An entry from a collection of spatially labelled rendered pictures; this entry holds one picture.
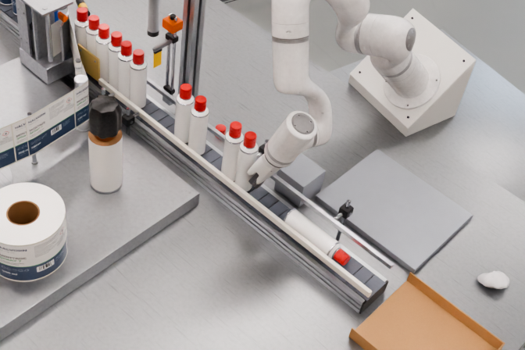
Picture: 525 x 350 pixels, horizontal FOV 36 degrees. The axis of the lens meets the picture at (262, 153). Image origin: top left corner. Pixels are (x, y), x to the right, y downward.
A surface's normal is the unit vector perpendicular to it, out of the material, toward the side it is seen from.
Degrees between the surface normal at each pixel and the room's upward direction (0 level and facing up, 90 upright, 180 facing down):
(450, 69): 42
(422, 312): 0
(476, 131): 0
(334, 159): 0
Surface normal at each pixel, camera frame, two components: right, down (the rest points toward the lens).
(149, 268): 0.12, -0.70
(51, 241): 0.81, 0.48
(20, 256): 0.06, 0.71
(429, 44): -0.46, -0.30
